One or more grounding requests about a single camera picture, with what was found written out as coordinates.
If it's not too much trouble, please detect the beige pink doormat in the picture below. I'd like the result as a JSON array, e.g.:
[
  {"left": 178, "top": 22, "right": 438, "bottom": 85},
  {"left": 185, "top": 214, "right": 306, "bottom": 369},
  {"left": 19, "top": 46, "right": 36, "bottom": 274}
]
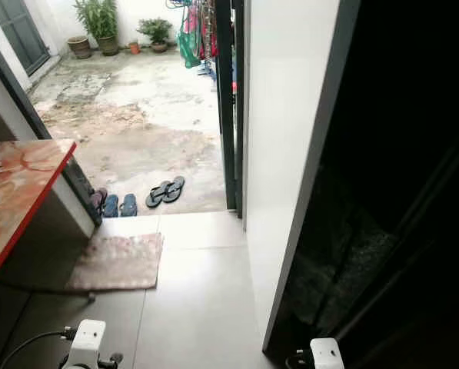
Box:
[{"left": 64, "top": 232, "right": 165, "bottom": 293}]

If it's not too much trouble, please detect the blue slipper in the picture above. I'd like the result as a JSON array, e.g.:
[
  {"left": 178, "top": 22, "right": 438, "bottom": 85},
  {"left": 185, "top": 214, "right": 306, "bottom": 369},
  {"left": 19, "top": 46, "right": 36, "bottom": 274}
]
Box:
[
  {"left": 119, "top": 193, "right": 138, "bottom": 218},
  {"left": 102, "top": 194, "right": 120, "bottom": 218}
]

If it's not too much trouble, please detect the dark purple sandal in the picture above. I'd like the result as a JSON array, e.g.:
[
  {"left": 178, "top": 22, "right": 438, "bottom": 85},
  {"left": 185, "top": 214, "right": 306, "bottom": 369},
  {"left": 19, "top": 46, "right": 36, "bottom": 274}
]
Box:
[{"left": 91, "top": 187, "right": 109, "bottom": 218}]

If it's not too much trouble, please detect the marble pattern table red edge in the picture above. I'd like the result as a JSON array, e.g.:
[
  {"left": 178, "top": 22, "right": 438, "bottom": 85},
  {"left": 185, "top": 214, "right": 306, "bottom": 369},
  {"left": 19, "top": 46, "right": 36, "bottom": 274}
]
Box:
[{"left": 0, "top": 138, "right": 97, "bottom": 302}]

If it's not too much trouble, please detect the dark grey metal door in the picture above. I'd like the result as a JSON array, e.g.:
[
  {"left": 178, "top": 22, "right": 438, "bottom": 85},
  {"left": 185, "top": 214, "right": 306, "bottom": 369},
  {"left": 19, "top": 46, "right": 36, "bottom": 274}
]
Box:
[{"left": 212, "top": 0, "right": 247, "bottom": 221}]

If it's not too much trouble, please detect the empty brown flower pot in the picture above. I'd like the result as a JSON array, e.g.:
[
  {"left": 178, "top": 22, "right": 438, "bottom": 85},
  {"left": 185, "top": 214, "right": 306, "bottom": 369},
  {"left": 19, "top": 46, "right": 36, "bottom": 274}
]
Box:
[{"left": 66, "top": 35, "right": 94, "bottom": 60}]

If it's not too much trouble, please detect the green hanging garment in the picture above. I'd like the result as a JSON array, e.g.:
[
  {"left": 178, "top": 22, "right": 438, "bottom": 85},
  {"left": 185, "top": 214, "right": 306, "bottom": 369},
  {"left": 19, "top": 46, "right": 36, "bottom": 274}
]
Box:
[{"left": 177, "top": 27, "right": 205, "bottom": 70}]

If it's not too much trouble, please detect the small bushy potted plant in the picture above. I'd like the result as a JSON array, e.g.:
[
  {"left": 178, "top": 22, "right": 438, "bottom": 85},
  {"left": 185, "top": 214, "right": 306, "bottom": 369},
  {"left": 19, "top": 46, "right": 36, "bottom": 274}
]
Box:
[{"left": 136, "top": 17, "right": 176, "bottom": 54}]

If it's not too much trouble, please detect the tall green potted plant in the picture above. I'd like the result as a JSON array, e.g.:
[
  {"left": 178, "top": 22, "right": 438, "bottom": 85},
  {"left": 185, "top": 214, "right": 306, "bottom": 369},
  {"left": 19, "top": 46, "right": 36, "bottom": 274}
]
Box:
[{"left": 73, "top": 0, "right": 124, "bottom": 57}]

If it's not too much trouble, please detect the grey louvred door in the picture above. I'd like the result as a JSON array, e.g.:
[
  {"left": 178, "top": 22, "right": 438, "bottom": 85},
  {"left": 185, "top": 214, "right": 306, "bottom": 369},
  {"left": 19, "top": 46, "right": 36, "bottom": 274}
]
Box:
[{"left": 0, "top": 0, "right": 53, "bottom": 76}]

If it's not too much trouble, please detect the dark hanging garment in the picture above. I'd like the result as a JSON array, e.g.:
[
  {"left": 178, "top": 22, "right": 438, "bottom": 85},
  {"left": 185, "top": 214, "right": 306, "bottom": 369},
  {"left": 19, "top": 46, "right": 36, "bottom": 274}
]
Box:
[{"left": 202, "top": 0, "right": 219, "bottom": 78}]

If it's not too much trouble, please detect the pink hanging garment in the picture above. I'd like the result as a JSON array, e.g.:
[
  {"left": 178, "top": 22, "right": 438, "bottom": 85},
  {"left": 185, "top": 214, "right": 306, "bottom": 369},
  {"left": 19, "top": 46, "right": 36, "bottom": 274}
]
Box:
[{"left": 183, "top": 2, "right": 205, "bottom": 35}]

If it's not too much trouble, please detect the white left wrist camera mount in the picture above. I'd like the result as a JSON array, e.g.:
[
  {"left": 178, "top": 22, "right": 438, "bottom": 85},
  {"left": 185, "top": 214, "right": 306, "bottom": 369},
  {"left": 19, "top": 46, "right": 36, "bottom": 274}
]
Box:
[{"left": 68, "top": 319, "right": 107, "bottom": 369}]

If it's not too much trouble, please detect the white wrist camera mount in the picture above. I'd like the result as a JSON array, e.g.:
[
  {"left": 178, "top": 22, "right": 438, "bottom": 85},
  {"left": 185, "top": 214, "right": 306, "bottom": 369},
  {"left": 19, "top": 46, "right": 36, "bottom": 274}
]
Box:
[
  {"left": 309, "top": 337, "right": 344, "bottom": 369},
  {"left": 68, "top": 319, "right": 107, "bottom": 369}
]

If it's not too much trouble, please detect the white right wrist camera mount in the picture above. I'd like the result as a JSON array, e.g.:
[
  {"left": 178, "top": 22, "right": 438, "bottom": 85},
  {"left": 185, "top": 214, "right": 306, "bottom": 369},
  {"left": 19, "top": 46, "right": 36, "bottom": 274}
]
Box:
[{"left": 309, "top": 337, "right": 344, "bottom": 369}]

